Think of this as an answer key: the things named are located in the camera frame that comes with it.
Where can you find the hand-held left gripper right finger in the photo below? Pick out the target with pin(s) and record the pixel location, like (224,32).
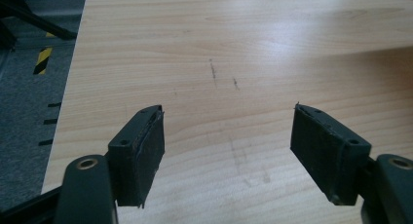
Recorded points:
(328,152)

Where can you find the black floor tape mark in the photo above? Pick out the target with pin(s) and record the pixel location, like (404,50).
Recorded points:
(54,104)
(45,142)
(50,121)

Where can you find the yellow black hazard tape strip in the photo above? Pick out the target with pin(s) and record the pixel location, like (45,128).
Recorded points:
(43,60)

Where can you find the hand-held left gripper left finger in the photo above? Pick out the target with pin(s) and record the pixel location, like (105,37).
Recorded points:
(136,159)

